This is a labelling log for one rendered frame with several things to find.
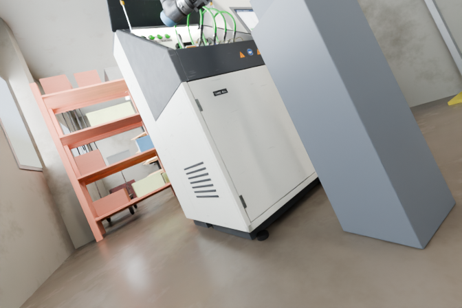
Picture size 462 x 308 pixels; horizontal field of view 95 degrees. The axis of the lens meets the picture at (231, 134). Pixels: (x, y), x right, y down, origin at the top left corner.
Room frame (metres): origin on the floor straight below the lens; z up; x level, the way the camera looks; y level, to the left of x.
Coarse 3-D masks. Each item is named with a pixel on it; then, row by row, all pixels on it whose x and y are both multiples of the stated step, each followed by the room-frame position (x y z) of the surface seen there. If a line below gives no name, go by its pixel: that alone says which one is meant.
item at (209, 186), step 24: (192, 96) 0.94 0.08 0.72; (168, 120) 1.21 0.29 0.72; (192, 120) 0.97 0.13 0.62; (168, 144) 1.35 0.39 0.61; (192, 144) 1.06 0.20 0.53; (192, 168) 1.18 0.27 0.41; (216, 168) 0.96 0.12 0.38; (192, 192) 1.32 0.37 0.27; (216, 192) 1.05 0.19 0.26; (288, 192) 1.10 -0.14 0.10; (216, 216) 1.15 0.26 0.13; (240, 216) 0.94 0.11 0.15; (264, 216) 0.98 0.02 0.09
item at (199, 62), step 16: (192, 48) 1.00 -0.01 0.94; (208, 48) 1.04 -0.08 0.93; (224, 48) 1.10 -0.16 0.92; (240, 48) 1.15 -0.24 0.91; (192, 64) 0.97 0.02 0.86; (208, 64) 1.02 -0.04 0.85; (224, 64) 1.07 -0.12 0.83; (240, 64) 1.13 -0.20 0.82; (256, 64) 1.19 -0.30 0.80; (192, 80) 0.97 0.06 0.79
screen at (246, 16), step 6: (234, 12) 1.66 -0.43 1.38; (240, 12) 1.69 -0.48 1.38; (246, 12) 1.72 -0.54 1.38; (252, 12) 1.76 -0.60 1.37; (240, 18) 1.65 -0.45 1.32; (246, 18) 1.69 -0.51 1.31; (252, 18) 1.72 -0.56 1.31; (246, 24) 1.64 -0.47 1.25; (252, 24) 1.68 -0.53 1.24; (246, 30) 1.61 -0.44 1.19
